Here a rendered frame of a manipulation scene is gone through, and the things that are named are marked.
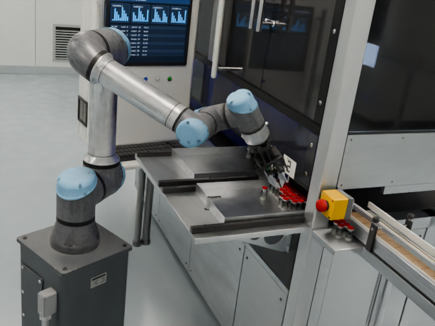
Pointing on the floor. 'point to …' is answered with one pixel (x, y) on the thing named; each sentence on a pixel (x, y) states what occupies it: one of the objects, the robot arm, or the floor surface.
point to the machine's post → (329, 152)
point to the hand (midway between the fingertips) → (278, 183)
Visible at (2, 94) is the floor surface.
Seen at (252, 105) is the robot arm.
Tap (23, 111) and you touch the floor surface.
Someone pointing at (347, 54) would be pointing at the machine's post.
